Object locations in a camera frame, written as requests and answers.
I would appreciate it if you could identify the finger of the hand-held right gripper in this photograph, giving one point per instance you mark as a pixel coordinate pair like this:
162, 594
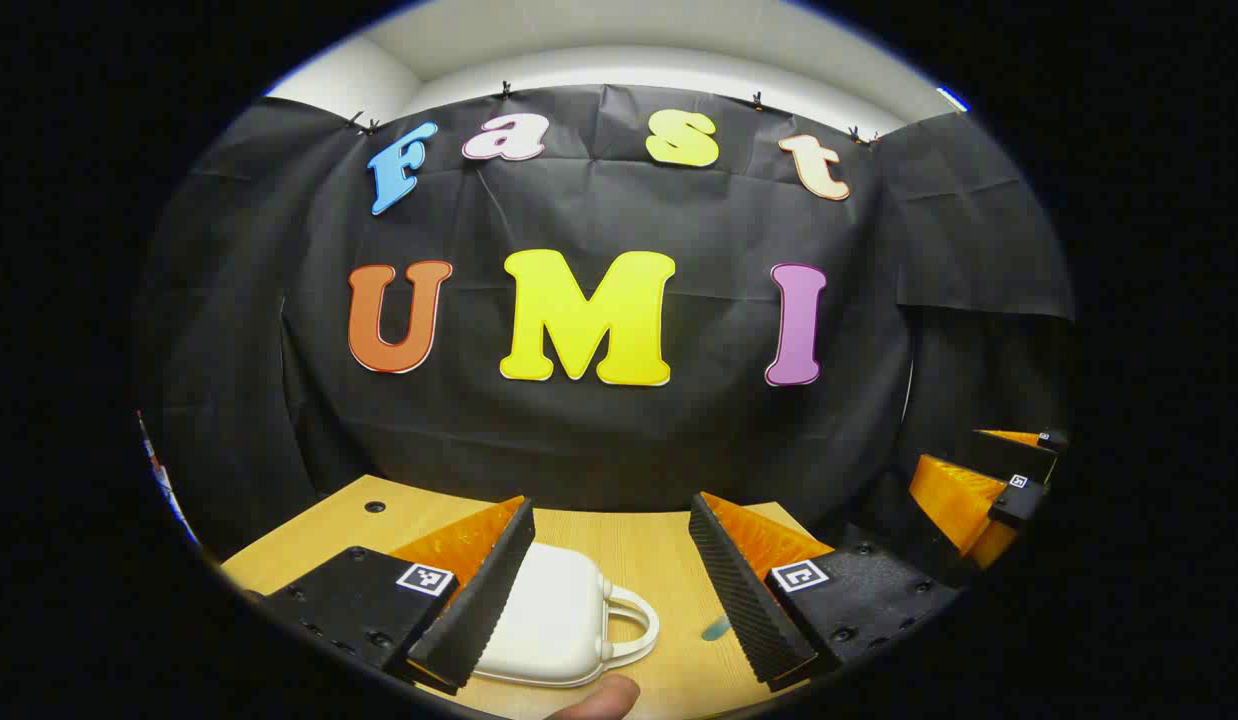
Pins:
964, 505
1024, 450

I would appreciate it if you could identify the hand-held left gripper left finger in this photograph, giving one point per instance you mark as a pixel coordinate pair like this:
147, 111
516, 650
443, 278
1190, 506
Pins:
489, 590

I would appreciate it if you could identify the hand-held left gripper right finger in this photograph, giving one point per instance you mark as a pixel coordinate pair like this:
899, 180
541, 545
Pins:
739, 600

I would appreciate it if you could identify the teal skin care bottle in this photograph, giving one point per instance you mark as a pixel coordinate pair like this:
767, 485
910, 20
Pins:
716, 628

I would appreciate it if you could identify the white suitcase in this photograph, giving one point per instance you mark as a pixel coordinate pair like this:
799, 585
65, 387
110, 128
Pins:
559, 620

